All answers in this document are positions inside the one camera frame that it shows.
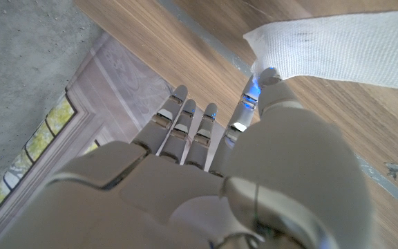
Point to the printed window backdrop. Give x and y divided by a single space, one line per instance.
109 90

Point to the white gauze bandage strip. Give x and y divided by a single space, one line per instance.
340 48

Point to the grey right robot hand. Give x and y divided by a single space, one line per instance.
185 200

